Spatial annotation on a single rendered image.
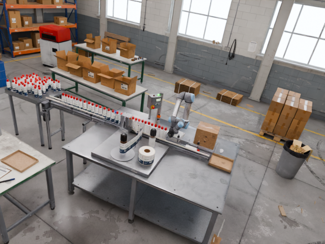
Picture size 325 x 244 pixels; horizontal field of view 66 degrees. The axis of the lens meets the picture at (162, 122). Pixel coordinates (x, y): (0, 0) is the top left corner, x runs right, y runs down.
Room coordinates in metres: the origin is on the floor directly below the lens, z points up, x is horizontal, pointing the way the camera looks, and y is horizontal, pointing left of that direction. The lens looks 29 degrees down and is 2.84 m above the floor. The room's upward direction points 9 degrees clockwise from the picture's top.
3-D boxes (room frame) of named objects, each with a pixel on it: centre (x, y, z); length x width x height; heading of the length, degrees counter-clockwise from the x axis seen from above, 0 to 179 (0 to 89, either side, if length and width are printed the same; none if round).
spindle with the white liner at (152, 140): (2.74, 0.10, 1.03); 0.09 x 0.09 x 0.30
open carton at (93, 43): (7.73, 2.49, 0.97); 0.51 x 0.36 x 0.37; 156
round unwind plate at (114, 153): (2.52, 0.44, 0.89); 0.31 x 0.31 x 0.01
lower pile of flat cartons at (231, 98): (7.03, -1.88, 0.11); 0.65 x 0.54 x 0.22; 60
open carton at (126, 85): (4.70, 0.85, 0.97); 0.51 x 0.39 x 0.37; 159
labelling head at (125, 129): (3.08, 0.51, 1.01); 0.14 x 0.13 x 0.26; 71
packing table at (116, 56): (7.50, 1.92, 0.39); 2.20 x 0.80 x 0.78; 63
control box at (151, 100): (3.15, 0.15, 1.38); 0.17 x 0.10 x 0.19; 126
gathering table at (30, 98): (3.89, 2.28, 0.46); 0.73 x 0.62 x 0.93; 71
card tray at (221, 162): (2.71, -0.86, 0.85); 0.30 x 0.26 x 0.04; 71
